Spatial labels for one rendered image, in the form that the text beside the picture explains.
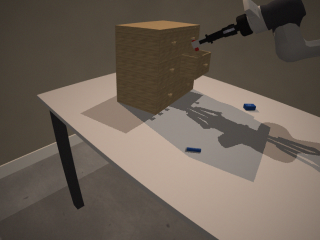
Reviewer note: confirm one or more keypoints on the brown wooden chest of drawers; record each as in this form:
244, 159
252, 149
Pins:
137, 54

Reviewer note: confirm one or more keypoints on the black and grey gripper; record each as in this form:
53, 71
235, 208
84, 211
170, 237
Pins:
242, 26

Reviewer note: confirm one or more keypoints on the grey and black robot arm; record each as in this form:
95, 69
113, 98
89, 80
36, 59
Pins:
284, 18

